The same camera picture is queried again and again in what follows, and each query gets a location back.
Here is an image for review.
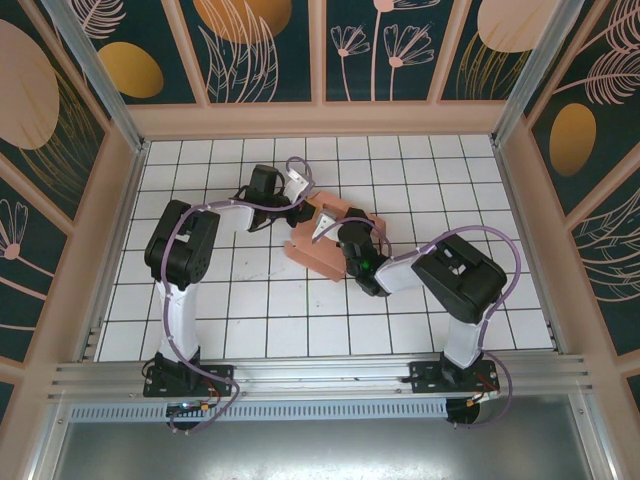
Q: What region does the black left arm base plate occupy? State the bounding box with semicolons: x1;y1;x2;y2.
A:
143;363;236;399

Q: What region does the aluminium frame rail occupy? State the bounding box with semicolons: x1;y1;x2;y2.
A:
47;353;597;402

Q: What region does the grey metal sheet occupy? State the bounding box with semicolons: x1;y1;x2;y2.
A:
29;394;617;480

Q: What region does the aluminium corner post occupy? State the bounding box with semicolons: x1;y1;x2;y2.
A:
39;0;152;154
488;0;601;147

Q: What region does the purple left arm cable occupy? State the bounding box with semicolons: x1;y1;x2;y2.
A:
159;157;315;436

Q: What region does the grey slotted cable duct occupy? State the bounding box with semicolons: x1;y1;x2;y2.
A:
69;398;450;422

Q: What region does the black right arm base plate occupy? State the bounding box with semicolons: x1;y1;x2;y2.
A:
408;360;501;396

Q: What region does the aluminium side rail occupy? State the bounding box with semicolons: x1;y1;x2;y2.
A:
74;141;152;362
491;141;572;357

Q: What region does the small circuit board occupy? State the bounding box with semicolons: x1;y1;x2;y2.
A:
167;399;222;417

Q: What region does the pink paper box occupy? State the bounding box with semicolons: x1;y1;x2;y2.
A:
283;188;389;285

